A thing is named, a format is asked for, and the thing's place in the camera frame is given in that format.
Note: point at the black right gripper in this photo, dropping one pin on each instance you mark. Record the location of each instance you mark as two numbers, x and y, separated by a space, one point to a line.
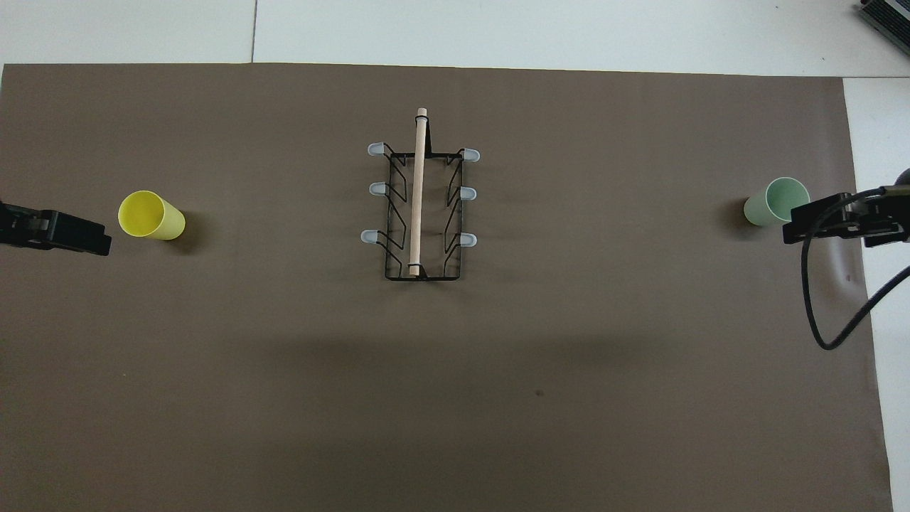
889 217

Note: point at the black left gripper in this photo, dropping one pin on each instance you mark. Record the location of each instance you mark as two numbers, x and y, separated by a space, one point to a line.
18 226

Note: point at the pale green plastic cup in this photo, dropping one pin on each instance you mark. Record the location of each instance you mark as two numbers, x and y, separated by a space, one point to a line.
771 206

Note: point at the yellow plastic cup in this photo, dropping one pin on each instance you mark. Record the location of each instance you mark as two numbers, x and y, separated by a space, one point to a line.
160 220

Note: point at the grey ribbed device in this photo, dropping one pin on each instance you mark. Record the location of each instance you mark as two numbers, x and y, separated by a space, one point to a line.
889 14

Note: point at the brown table mat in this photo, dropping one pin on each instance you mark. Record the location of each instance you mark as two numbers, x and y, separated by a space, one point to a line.
455 398

